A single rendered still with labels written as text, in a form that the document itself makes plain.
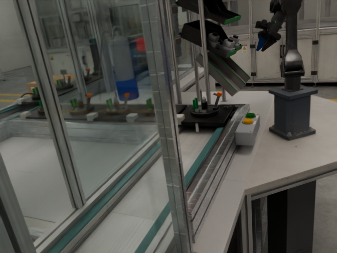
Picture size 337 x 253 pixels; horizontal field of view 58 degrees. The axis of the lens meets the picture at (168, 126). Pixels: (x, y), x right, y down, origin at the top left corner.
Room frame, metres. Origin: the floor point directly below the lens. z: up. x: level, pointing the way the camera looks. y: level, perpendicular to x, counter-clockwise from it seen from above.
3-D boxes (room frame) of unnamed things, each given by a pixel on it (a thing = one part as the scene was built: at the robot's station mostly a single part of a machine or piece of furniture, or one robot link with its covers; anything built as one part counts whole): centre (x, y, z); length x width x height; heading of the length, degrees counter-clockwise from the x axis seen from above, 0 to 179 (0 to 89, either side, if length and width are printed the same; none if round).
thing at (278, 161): (1.32, -0.54, 0.84); 0.90 x 0.70 x 0.03; 105
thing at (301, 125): (1.27, -0.56, 0.96); 0.15 x 0.15 x 0.20; 15
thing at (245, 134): (1.21, -0.34, 0.93); 0.21 x 0.07 x 0.06; 154
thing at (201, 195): (1.06, -0.20, 0.91); 0.89 x 0.06 x 0.11; 154
